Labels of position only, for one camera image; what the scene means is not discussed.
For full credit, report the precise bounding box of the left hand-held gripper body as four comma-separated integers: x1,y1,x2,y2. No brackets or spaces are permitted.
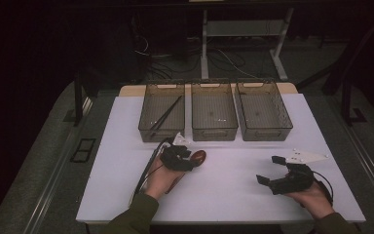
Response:
160,132,193,173

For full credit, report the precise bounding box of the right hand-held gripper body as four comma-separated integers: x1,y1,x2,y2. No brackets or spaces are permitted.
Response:
268,148,330,196

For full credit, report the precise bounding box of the brown wooden spoon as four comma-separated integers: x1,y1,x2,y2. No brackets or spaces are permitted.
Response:
165,149,207,195

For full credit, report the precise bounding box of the clear brown plastic basket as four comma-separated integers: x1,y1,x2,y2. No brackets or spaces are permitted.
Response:
190,81,240,142
137,81,186,143
236,80,294,142

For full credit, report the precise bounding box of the person's right hand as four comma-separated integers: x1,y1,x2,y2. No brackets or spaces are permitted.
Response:
285,180,335,220

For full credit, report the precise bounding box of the white table cover sheet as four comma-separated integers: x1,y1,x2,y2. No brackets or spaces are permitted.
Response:
75,93,367,225

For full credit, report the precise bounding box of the black metal stand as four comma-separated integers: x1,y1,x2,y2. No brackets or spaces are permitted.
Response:
340,77,368,127
72,69,95,128

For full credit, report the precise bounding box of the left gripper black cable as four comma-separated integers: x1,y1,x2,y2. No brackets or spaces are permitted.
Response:
128,137,173,208

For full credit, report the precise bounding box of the metal floor rail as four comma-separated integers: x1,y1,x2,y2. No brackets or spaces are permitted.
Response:
22,97,94,234
344,123,374,211

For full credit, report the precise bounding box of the tangle of floor cables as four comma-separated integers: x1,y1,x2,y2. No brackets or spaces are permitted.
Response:
132,35,261,81

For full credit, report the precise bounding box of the white metal desk frame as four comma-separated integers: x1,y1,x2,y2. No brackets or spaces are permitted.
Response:
200,8,295,82

